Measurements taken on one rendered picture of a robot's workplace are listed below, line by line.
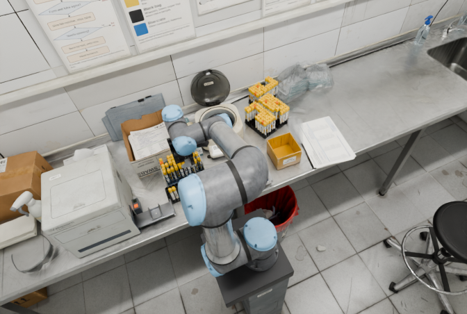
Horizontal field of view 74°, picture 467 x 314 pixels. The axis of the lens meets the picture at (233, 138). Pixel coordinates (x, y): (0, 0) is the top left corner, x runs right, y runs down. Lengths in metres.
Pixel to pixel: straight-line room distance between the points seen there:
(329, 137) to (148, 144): 0.96
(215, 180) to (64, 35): 1.01
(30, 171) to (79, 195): 0.43
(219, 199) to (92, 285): 1.89
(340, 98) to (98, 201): 1.42
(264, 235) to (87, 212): 0.65
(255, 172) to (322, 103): 1.24
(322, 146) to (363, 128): 0.28
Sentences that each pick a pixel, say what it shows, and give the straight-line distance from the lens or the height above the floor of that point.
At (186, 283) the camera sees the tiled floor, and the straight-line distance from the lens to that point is 2.31.
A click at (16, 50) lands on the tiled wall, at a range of 1.57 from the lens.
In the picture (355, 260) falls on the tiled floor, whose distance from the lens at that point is 2.39.
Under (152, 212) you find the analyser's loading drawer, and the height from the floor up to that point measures 0.91.
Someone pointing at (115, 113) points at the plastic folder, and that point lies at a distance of 1.78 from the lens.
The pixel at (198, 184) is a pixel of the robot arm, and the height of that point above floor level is 1.59.
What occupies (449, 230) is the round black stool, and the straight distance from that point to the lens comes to 1.92.
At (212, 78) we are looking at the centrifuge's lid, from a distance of 1.73.
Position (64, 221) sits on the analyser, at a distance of 1.32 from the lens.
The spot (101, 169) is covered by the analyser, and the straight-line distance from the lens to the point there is 1.38.
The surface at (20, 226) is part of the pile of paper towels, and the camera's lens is 1.77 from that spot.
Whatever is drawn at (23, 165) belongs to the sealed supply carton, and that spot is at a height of 1.06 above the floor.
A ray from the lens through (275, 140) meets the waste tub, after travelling 1.60.
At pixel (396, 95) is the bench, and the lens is 2.09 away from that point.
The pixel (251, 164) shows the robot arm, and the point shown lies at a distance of 0.74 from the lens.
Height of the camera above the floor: 2.19
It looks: 50 degrees down
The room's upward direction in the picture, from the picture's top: 6 degrees counter-clockwise
